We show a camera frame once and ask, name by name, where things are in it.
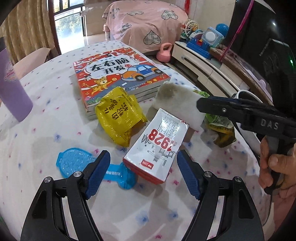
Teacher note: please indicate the green snack wrapper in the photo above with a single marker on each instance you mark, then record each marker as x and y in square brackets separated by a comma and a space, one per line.
[219, 126]

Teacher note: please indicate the white sponge block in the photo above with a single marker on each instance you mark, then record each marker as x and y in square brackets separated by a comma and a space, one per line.
[178, 102]

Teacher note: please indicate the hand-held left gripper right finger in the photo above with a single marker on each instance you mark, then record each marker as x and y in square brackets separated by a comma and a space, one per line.
[189, 178]

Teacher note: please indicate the ferris wheel toy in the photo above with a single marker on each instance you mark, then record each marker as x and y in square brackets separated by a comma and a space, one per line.
[188, 27]

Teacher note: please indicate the yellow printed snack bag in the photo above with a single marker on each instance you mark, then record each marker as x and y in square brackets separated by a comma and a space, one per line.
[115, 115]

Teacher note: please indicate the black television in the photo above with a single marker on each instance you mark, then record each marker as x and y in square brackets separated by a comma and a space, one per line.
[266, 18]

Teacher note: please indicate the balcony glass door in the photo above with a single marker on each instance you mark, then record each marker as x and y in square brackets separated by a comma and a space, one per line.
[67, 18]

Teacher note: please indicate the person's right hand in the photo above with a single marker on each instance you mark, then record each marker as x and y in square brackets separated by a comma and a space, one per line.
[285, 169]

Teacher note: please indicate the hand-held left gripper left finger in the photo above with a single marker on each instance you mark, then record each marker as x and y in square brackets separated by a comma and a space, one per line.
[97, 177]

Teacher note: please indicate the red children's book stack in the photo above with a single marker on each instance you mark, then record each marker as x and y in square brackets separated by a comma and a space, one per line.
[104, 69]

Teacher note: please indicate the pink heart-print blanket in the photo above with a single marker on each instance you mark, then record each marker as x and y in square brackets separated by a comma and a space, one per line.
[143, 18]

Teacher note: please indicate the pink kettlebell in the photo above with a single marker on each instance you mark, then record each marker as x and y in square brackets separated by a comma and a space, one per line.
[164, 55]

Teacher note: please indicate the white TV cabinet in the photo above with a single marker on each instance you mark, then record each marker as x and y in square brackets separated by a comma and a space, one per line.
[196, 60]

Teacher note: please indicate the purple thermos bottle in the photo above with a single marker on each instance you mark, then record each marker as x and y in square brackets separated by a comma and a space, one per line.
[13, 92]

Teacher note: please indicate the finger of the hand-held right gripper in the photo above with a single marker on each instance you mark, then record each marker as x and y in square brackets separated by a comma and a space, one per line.
[222, 99]
[215, 107]

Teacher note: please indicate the fabric-covered sofa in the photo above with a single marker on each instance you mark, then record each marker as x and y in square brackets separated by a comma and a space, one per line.
[32, 60]

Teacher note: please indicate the beige patterned curtain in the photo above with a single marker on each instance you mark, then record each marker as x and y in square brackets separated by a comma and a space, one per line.
[23, 30]

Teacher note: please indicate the blue plastic spoon-shaped toy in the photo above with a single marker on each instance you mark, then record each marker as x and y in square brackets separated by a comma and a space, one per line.
[71, 160]

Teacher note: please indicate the white red milk carton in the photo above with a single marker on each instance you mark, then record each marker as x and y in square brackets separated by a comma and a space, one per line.
[157, 148]

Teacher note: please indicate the blue spiky ball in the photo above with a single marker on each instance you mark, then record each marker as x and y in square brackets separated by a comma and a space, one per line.
[222, 28]

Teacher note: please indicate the pink-capped bottle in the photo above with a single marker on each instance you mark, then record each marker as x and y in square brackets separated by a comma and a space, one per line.
[106, 32]

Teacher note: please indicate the blue toy machine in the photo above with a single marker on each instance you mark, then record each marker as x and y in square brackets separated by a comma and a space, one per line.
[203, 44]

